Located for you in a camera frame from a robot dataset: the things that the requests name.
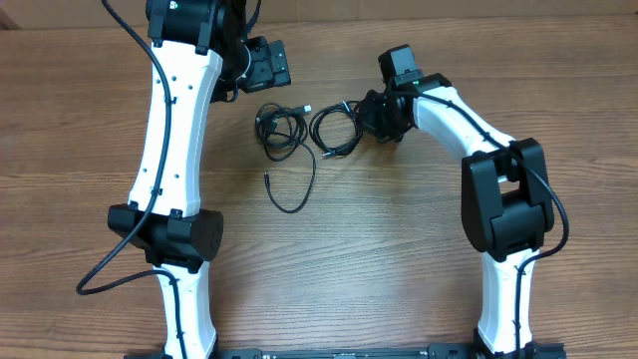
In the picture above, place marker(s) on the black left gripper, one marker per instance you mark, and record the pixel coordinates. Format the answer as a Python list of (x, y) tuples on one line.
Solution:
[(265, 77)]

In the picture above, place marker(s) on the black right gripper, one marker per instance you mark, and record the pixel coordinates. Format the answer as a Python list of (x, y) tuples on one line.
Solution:
[(367, 117)]

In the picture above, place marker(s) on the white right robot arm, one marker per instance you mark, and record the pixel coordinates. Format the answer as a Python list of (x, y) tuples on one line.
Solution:
[(506, 200)]

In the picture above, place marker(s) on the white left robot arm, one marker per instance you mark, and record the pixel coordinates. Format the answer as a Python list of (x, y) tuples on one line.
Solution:
[(202, 53)]

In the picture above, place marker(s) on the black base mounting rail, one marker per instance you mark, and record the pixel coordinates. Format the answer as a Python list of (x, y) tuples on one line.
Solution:
[(433, 351)]

